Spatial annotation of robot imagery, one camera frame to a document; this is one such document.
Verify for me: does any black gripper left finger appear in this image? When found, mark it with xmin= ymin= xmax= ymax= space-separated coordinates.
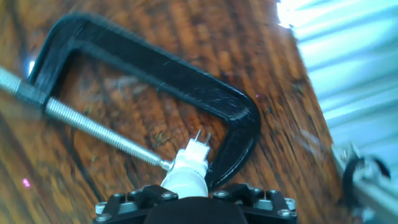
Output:
xmin=93 ymin=184 xmax=180 ymax=224

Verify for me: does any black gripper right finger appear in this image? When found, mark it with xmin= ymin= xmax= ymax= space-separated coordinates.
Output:
xmin=212 ymin=182 xmax=298 ymax=224

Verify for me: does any white plug-in lamp socket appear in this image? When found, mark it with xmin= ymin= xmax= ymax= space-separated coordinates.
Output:
xmin=169 ymin=129 xmax=213 ymax=175

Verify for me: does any black C-clamp with steel screw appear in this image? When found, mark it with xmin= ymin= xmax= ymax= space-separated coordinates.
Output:
xmin=0 ymin=11 xmax=262 ymax=192

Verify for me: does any brown wooden board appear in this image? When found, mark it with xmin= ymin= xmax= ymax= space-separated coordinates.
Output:
xmin=0 ymin=0 xmax=354 ymax=224

